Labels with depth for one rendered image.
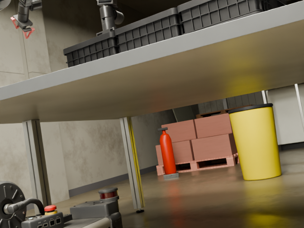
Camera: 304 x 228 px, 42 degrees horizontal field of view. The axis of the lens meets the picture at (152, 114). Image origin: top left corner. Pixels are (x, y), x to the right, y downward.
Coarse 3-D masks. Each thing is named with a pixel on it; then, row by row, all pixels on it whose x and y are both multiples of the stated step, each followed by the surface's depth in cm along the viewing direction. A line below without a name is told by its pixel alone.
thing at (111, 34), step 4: (108, 32) 162; (112, 32) 162; (100, 36) 165; (104, 36) 163; (108, 36) 162; (112, 36) 162; (88, 40) 168; (92, 40) 167; (96, 40) 166; (100, 40) 165; (76, 44) 172; (80, 44) 171; (84, 44) 170; (88, 44) 169; (68, 48) 175; (72, 48) 174; (76, 48) 172; (80, 48) 172; (64, 52) 177; (68, 52) 175
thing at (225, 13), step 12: (216, 0) 136; (228, 0) 134; (240, 0) 132; (252, 0) 130; (264, 0) 135; (276, 0) 151; (192, 12) 142; (204, 12) 139; (216, 12) 137; (228, 12) 134; (240, 12) 132; (192, 24) 141; (204, 24) 140
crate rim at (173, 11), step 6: (162, 12) 148; (168, 12) 146; (174, 12) 145; (150, 18) 151; (156, 18) 149; (132, 24) 155; (138, 24) 154; (144, 24) 152; (114, 30) 161; (120, 30) 159; (126, 30) 157
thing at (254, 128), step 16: (240, 112) 339; (256, 112) 335; (272, 112) 343; (240, 128) 341; (256, 128) 335; (272, 128) 339; (240, 144) 344; (256, 144) 335; (272, 144) 337; (240, 160) 349; (256, 160) 335; (272, 160) 335; (256, 176) 336; (272, 176) 334
